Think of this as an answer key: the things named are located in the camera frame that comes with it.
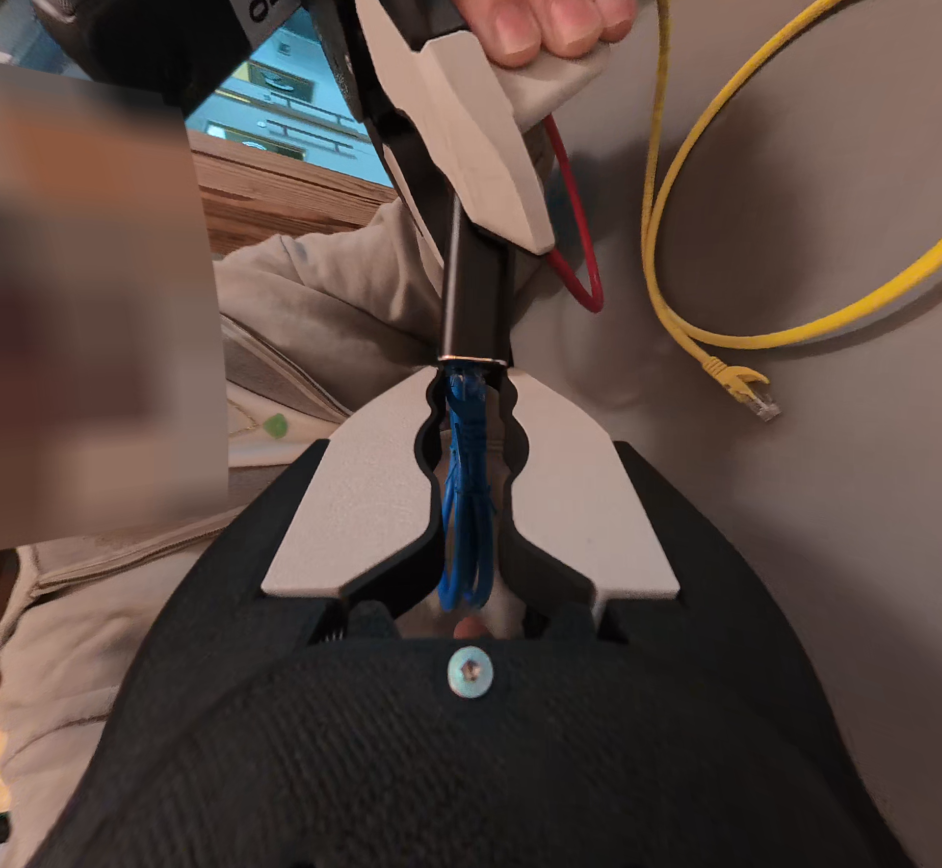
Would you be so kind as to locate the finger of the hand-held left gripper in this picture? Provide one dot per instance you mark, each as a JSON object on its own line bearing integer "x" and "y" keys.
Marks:
{"x": 471, "y": 147}
{"x": 416, "y": 209}

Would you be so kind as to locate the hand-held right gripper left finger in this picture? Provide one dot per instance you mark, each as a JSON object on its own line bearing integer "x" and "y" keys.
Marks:
{"x": 353, "y": 515}

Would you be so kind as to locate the person's right hand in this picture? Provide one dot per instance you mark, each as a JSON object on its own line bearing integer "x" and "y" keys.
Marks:
{"x": 471, "y": 629}

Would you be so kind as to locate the black ethernet splitter box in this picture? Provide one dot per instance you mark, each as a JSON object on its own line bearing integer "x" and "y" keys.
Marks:
{"x": 471, "y": 294}

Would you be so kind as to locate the person's grey sweater torso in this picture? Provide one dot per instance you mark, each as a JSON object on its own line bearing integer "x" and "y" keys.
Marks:
{"x": 331, "y": 294}

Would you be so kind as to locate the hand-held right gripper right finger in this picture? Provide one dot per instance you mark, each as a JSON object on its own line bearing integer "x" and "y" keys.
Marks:
{"x": 589, "y": 515}

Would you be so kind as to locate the wooden support pillar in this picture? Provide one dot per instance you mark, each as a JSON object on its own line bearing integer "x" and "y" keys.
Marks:
{"x": 279, "y": 198}

